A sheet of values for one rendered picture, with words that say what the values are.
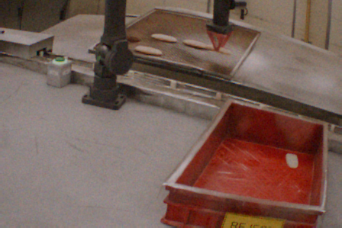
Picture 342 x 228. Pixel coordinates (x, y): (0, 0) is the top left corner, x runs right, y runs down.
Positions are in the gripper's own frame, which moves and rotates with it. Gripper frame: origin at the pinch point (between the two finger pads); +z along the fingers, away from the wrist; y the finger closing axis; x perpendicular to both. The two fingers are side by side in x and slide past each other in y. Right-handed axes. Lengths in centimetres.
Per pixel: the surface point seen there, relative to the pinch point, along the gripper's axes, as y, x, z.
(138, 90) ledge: -33.2, 8.1, 5.2
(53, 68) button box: -44, 36, 1
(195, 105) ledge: -30.7, -8.6, 5.1
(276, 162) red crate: -43, -40, 5
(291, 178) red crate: -49, -47, 4
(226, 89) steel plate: -3.0, -5.5, 12.9
